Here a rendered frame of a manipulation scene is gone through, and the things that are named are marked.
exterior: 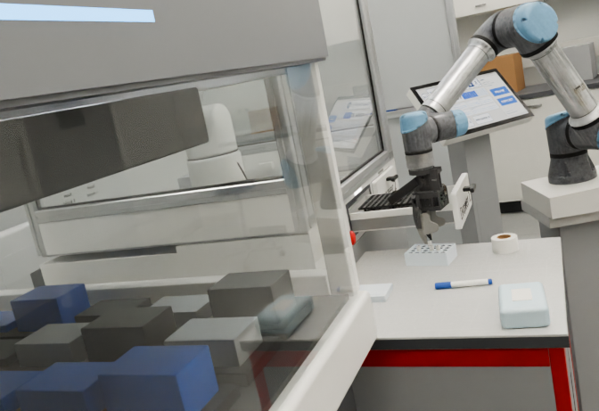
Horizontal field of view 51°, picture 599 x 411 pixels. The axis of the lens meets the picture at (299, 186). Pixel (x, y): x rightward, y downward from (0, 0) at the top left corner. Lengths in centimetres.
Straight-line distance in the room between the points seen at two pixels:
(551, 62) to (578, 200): 44
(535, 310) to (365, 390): 42
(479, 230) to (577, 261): 87
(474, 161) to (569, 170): 84
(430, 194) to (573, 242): 66
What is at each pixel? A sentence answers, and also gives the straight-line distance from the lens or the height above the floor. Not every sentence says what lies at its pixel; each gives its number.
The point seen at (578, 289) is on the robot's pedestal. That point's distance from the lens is 227.
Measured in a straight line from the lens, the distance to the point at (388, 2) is 369.
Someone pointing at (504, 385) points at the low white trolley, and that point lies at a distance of 141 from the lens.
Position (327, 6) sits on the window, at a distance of 212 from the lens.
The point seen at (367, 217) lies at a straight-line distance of 194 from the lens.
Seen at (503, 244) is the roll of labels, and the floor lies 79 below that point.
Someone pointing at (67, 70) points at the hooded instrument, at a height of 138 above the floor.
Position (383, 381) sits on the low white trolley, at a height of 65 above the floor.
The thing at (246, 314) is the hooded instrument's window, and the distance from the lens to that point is 81.
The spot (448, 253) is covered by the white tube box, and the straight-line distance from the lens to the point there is 177.
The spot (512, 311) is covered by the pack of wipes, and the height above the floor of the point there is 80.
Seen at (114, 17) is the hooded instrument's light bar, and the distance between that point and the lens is 64.
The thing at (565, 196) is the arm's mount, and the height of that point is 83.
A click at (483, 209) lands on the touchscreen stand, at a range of 302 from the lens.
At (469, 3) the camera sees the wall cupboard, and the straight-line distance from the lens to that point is 524.
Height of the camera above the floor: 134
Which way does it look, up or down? 10 degrees down
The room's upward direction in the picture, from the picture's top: 11 degrees counter-clockwise
